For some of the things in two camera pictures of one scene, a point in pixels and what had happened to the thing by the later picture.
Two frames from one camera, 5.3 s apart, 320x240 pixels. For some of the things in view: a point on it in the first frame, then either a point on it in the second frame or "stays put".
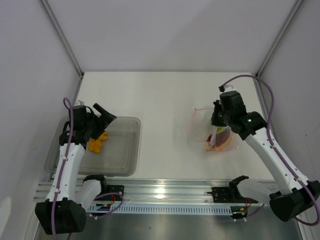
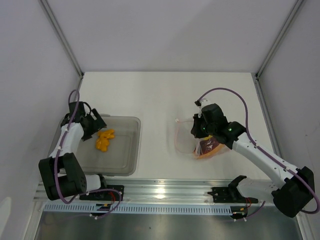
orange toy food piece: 95,145 to 102,142
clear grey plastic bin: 120,155 stays put
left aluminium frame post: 58,31 stays put
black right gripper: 214,121 to 195,130
